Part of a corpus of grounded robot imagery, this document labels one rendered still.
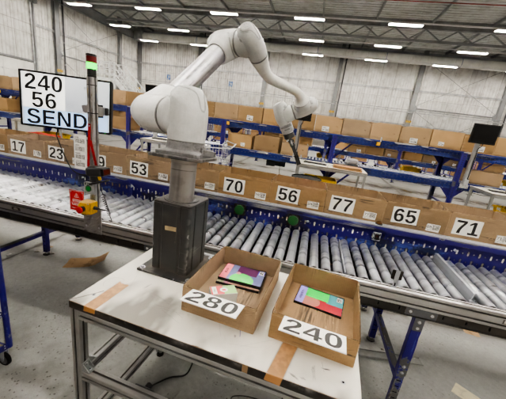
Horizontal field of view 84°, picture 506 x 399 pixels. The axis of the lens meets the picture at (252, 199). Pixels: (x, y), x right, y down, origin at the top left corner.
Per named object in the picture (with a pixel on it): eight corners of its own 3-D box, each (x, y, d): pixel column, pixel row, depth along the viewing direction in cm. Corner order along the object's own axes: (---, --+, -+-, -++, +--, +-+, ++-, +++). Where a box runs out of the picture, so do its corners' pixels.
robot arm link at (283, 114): (278, 128, 188) (296, 121, 185) (270, 106, 183) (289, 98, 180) (278, 126, 198) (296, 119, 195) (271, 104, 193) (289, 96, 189)
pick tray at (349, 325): (266, 336, 94) (271, 311, 92) (291, 281, 130) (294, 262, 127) (354, 369, 86) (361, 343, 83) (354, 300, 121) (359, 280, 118)
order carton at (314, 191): (268, 203, 203) (271, 180, 198) (274, 194, 231) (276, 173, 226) (322, 213, 196) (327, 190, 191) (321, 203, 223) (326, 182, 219)
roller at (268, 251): (260, 263, 152) (261, 255, 151) (274, 230, 202) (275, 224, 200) (268, 265, 152) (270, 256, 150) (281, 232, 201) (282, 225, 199)
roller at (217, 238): (204, 250, 158) (205, 242, 157) (231, 222, 208) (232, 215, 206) (212, 252, 158) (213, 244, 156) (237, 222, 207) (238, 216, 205)
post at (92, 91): (84, 231, 170) (77, 74, 146) (90, 228, 174) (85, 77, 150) (100, 235, 168) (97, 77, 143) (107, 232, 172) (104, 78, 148)
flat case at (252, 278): (260, 290, 116) (260, 286, 116) (217, 279, 120) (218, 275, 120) (266, 274, 129) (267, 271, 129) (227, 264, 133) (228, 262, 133)
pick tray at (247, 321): (180, 309, 102) (181, 286, 99) (222, 264, 137) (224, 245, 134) (253, 335, 94) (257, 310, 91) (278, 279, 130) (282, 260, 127)
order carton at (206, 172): (169, 184, 217) (170, 162, 212) (186, 178, 245) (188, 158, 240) (217, 193, 210) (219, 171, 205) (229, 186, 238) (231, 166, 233)
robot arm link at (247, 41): (272, 47, 150) (250, 47, 156) (260, 14, 135) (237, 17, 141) (262, 65, 146) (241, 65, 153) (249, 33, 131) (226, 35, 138)
